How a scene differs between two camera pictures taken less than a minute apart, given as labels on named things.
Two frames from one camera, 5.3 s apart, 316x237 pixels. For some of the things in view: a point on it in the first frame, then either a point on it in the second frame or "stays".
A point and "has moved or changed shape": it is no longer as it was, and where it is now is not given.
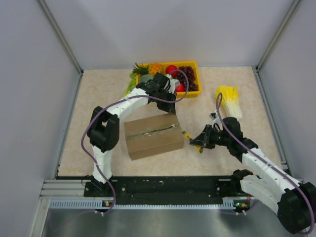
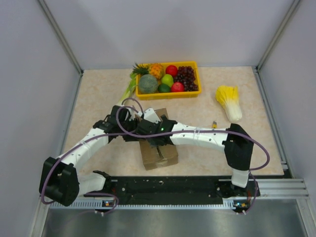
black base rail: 163,190 stays
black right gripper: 204,139 -> 163,118
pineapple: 150,68 stays
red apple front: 180,88 stays
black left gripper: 168,107 -> 132,137
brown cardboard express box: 154,135 has moved or changed shape
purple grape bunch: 182,77 stays
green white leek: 132,85 stays
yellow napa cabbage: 230,101 stays
